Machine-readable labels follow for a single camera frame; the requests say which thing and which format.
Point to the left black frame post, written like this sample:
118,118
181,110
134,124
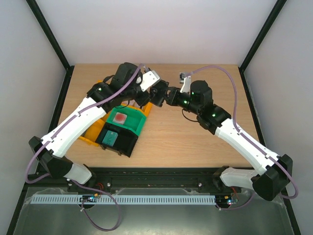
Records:
34,7

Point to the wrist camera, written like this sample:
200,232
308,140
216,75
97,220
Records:
185,80
149,79

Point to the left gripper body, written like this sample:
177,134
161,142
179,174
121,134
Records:
144,100

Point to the green bin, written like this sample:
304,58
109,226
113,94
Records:
134,122

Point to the right black frame post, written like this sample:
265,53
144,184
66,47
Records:
278,6

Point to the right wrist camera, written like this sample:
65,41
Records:
185,80

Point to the black bin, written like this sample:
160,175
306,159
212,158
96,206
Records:
124,143

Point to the yellow bin far right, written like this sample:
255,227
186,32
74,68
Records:
134,105

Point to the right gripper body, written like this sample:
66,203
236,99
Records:
172,95

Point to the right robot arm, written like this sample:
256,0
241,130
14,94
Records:
244,137

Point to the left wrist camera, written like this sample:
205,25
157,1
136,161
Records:
149,79

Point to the teal card stack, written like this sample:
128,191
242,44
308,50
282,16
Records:
109,138

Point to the white slotted cable duct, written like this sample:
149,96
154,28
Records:
125,199

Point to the yellow bin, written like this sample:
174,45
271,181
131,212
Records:
134,105
98,90
92,133

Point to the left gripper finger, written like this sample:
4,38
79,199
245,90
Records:
159,88
157,99

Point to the yellow bin far left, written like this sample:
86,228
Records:
98,90

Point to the black frame post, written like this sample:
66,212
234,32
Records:
34,7
278,6

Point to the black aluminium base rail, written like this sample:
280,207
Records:
108,179

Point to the yellow bin near left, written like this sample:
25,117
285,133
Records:
92,133

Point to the red circle card stack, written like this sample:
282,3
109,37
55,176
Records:
119,118

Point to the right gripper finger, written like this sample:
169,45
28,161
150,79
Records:
171,100
172,90

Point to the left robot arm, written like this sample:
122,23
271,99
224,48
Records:
130,82

